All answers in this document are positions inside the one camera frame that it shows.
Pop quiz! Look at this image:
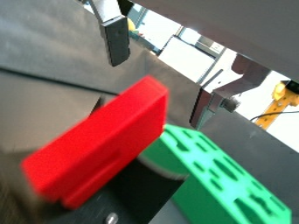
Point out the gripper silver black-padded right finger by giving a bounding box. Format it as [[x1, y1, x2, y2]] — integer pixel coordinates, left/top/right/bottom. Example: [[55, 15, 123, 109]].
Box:
[[190, 54, 272, 130]]

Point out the black curved holder stand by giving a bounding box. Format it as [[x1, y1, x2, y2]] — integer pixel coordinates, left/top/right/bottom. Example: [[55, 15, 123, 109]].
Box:
[[51, 95, 193, 224]]

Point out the green foam shape board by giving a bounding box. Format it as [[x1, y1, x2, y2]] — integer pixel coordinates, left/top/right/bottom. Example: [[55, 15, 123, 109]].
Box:
[[143, 124, 293, 224]]

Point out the red double-square object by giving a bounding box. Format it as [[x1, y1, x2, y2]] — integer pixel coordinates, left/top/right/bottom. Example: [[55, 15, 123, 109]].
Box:
[[22, 76, 169, 209]]

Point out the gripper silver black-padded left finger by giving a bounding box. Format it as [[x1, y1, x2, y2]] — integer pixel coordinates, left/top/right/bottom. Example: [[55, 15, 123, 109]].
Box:
[[89, 0, 130, 67]]

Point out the yellow stand in background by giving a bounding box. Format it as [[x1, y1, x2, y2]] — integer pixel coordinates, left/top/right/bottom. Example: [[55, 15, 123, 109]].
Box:
[[254, 80, 299, 130]]

